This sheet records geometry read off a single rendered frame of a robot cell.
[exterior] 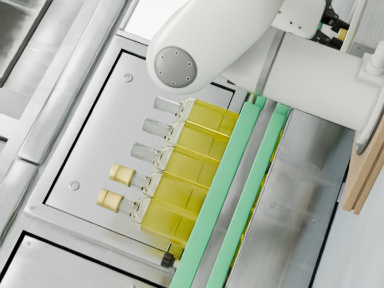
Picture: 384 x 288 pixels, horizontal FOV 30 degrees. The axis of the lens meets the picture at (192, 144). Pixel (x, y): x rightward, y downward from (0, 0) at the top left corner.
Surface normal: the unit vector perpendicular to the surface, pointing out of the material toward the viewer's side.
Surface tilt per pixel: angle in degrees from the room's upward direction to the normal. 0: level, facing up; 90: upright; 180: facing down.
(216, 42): 98
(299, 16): 107
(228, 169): 90
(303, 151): 90
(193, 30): 78
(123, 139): 90
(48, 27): 90
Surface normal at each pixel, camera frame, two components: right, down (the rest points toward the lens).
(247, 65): -0.67, 0.20
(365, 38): 0.06, -0.41
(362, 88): -0.05, -0.13
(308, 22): 0.36, -0.25
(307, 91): -0.27, 0.48
